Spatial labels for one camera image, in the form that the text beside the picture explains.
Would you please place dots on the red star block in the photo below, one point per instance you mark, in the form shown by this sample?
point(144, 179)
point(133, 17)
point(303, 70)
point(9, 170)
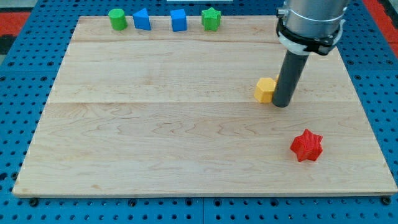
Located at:
point(307, 146)

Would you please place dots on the green star block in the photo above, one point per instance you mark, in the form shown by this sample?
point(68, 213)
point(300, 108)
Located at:
point(211, 19)

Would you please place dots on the green cylinder block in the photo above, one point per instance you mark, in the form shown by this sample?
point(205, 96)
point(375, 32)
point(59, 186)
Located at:
point(117, 19)

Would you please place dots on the blue triangle block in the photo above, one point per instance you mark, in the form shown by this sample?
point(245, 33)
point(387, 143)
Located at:
point(141, 20)

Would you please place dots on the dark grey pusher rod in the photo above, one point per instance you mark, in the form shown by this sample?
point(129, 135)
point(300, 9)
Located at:
point(289, 76)

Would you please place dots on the wooden board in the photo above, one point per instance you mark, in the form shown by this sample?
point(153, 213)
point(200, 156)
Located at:
point(158, 113)

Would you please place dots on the blue cube block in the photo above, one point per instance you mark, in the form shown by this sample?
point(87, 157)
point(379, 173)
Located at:
point(179, 20)

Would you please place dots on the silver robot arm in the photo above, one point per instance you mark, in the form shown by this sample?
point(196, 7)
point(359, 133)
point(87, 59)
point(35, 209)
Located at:
point(306, 26)

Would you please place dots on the yellow hexagon block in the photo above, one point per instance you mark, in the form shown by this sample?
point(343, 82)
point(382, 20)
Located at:
point(264, 90)

